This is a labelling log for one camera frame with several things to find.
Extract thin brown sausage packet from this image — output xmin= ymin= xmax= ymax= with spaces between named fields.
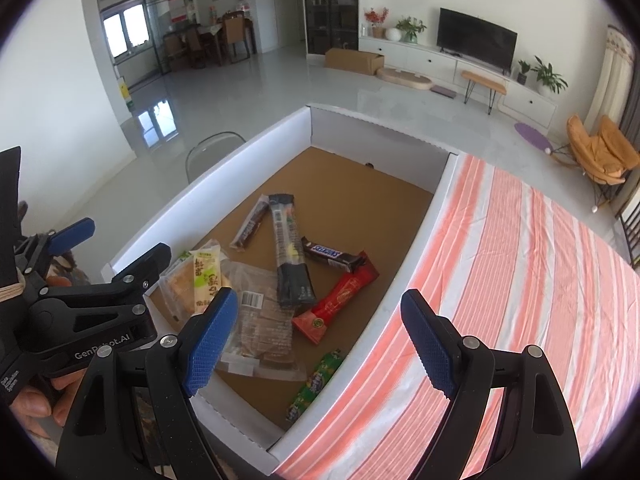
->
xmin=230 ymin=196 xmax=271 ymax=251

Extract long black yellow snack packet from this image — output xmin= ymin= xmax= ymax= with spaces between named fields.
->
xmin=268 ymin=193 xmax=317 ymax=309

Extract red snack packet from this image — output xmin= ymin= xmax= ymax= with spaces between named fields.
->
xmin=292 ymin=251 xmax=379 ymax=346

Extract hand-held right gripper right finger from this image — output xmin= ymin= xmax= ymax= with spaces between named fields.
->
xmin=400 ymin=288 xmax=583 ymax=480

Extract black display cabinet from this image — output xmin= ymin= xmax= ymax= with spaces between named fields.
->
xmin=301 ymin=0 xmax=360 ymax=56

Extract grey curtain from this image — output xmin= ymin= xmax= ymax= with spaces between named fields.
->
xmin=620 ymin=67 xmax=640 ymax=141

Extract green candy packet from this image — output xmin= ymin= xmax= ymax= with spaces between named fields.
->
xmin=286 ymin=349 xmax=343 ymax=423

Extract grey metal chair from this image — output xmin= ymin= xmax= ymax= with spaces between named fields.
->
xmin=185 ymin=131 xmax=247 ymax=183

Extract wooden dining set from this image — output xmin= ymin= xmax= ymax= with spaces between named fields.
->
xmin=162 ymin=10 xmax=257 ymax=72

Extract person's left hand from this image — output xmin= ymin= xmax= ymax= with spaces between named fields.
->
xmin=9 ymin=372 xmax=85 ymax=437

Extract large green potted plant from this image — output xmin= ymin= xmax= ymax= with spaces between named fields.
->
xmin=530 ymin=55 xmax=569 ymax=95

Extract wooden stool with metal legs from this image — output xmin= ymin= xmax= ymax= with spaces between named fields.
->
xmin=460 ymin=70 xmax=508 ymax=113

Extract red flowers in vase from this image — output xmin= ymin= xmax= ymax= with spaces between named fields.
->
xmin=363 ymin=7 xmax=390 ymax=39

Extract green plant in vase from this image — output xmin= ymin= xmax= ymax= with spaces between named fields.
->
xmin=396 ymin=16 xmax=427 ymax=44

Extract clear packet of brown biscuits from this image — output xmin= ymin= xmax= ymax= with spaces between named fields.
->
xmin=215 ymin=260 xmax=307 ymax=381

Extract covered standing air conditioner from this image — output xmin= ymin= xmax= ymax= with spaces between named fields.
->
xmin=582 ymin=25 xmax=636 ymax=133

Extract purple round mat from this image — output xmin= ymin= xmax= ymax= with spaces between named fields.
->
xmin=514 ymin=122 xmax=551 ymax=151

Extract yellow green tofu packet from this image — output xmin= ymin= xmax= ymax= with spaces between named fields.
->
xmin=189 ymin=241 xmax=232 ymax=317

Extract balcony glass door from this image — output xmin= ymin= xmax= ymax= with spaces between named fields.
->
xmin=97 ymin=0 xmax=196 ymax=78

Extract orange lounge chair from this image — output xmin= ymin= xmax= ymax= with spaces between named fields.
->
xmin=550 ymin=114 xmax=640 ymax=211

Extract orange striped tablecloth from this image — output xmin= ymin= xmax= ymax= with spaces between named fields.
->
xmin=275 ymin=154 xmax=640 ymax=480

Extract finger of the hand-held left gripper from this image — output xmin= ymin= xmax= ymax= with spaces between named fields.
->
xmin=15 ymin=217 xmax=97 ymax=286
xmin=30 ymin=242 xmax=173 ymax=333

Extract black flat television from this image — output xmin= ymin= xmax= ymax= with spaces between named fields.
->
xmin=436 ymin=7 xmax=518 ymax=71

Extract white television cabinet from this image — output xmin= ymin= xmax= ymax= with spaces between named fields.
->
xmin=359 ymin=35 xmax=558 ymax=131

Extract dark chocolate bar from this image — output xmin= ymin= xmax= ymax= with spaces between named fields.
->
xmin=300 ymin=236 xmax=365 ymax=272

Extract beige cat scratcher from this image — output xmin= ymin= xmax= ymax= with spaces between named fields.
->
xmin=376 ymin=66 xmax=433 ymax=92

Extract brown cardboard box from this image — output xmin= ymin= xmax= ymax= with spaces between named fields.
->
xmin=324 ymin=47 xmax=386 ymax=77

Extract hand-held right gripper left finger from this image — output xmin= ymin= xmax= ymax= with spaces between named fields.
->
xmin=55 ymin=286 xmax=240 ymax=480

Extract white cardboard box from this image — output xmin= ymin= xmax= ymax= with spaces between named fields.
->
xmin=100 ymin=103 xmax=460 ymax=476

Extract dark wooden chair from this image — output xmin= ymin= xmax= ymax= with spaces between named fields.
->
xmin=617 ymin=200 xmax=640 ymax=268

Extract bread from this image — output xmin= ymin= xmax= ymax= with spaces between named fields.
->
xmin=160 ymin=260 xmax=198 ymax=323

